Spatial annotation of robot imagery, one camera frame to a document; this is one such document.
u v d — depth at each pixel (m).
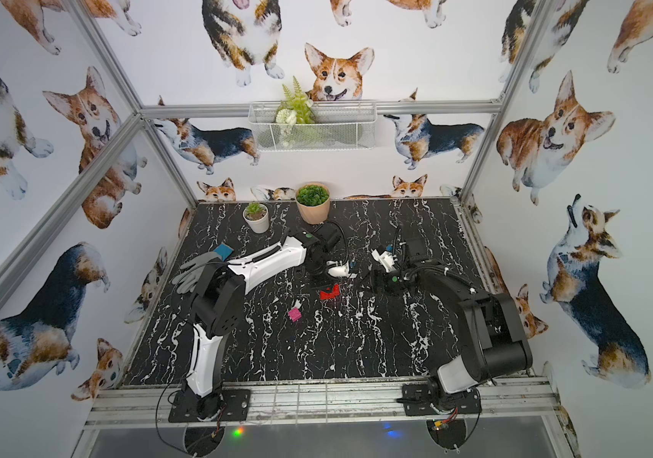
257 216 1.07
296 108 0.82
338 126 0.93
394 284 0.78
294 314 0.88
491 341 0.45
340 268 0.82
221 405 0.73
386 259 0.84
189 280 0.95
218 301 0.52
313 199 1.07
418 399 0.74
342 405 0.75
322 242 0.75
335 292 0.92
